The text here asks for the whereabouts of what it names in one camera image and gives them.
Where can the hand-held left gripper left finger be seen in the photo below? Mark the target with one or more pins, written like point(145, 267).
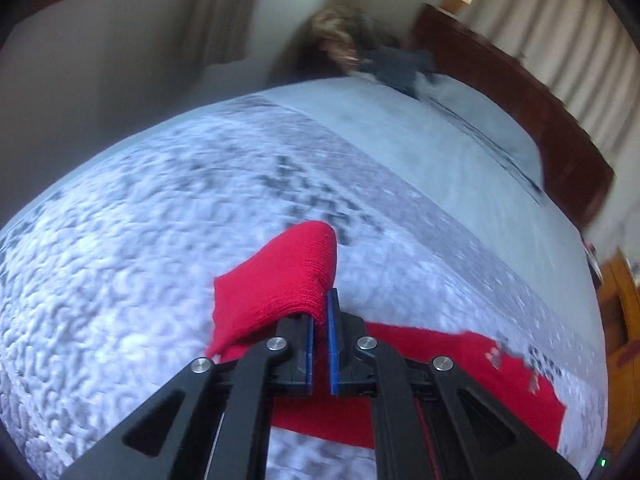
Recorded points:
point(309, 355)

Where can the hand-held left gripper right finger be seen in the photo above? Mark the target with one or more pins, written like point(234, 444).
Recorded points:
point(332, 350)

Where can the red knitted garment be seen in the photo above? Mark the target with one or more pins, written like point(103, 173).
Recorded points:
point(285, 280)

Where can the white grey quilted bedspread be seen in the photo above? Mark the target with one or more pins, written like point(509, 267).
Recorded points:
point(150, 240)

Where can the grey-blue bed sheet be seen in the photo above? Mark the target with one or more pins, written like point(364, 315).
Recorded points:
point(380, 125)

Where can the grey-blue pillow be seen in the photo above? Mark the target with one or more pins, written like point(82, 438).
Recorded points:
point(480, 125)

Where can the dark blue cloth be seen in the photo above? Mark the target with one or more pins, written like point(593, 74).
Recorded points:
point(400, 67)

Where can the wooden cabinet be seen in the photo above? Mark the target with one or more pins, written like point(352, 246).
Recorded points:
point(620, 305)

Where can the dark wooden headboard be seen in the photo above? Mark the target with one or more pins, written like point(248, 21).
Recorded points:
point(525, 105)

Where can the brown fuzzy cloth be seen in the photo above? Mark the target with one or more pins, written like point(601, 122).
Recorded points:
point(340, 35)

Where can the white pleated curtain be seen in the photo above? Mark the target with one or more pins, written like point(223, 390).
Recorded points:
point(575, 25)
point(225, 5)

